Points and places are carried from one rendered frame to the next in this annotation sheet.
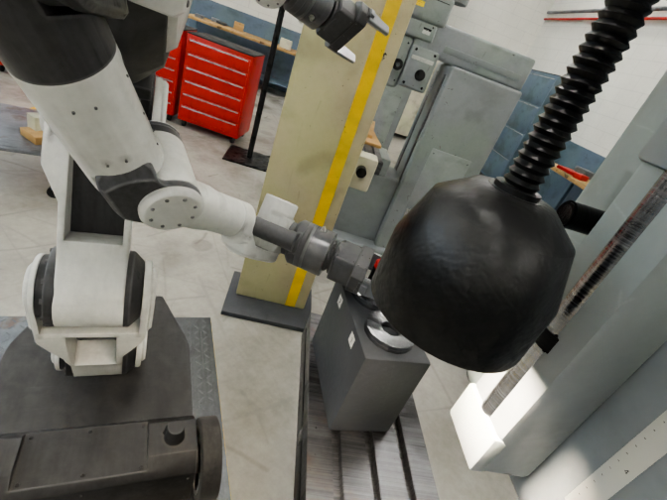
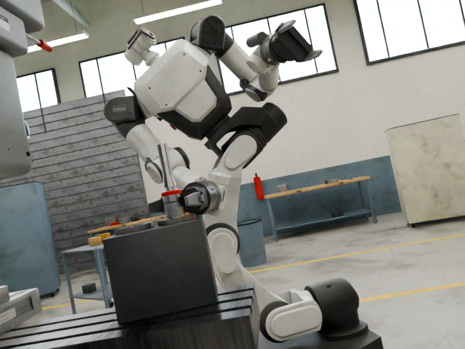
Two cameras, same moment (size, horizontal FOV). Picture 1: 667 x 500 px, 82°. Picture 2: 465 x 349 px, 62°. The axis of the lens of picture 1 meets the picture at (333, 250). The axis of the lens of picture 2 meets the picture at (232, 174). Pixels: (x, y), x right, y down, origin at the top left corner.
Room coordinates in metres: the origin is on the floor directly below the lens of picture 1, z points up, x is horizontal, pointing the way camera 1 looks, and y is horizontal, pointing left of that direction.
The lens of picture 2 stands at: (1.04, -0.92, 1.18)
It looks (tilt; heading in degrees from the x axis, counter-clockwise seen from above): 2 degrees up; 108
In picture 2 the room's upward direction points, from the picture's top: 11 degrees counter-clockwise
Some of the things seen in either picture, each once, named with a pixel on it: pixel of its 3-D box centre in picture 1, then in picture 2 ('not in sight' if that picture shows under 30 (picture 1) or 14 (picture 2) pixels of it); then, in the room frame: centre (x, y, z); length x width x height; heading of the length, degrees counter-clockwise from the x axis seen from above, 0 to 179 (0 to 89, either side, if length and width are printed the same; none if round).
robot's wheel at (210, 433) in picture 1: (205, 457); not in sight; (0.58, 0.12, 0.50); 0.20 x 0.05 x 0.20; 30
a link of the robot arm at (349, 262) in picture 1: (336, 257); (192, 198); (0.63, -0.01, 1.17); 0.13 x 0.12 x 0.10; 175
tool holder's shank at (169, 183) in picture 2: not in sight; (166, 167); (0.62, -0.10, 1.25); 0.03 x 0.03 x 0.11
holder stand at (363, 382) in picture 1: (363, 347); (162, 263); (0.58, -0.12, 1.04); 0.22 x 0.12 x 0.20; 21
